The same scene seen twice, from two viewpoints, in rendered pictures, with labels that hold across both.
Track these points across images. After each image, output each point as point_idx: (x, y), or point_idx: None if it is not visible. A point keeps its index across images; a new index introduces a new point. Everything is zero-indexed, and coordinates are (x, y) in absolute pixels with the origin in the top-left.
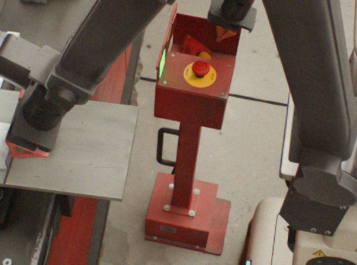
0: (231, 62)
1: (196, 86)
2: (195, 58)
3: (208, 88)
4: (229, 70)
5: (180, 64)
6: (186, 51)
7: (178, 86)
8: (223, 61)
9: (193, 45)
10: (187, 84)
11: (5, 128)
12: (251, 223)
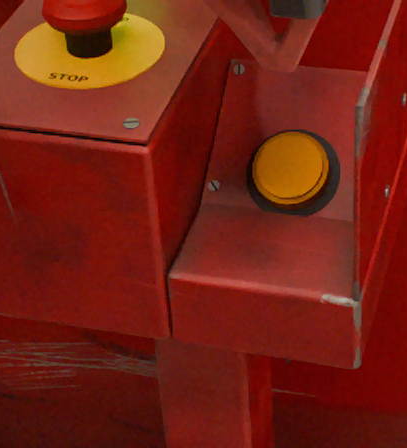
0: (304, 283)
1: (24, 39)
2: (187, 38)
3: (5, 67)
4: (104, 125)
5: (159, 6)
6: (299, 82)
7: (35, 2)
8: (160, 109)
9: (352, 114)
10: (42, 21)
11: None
12: None
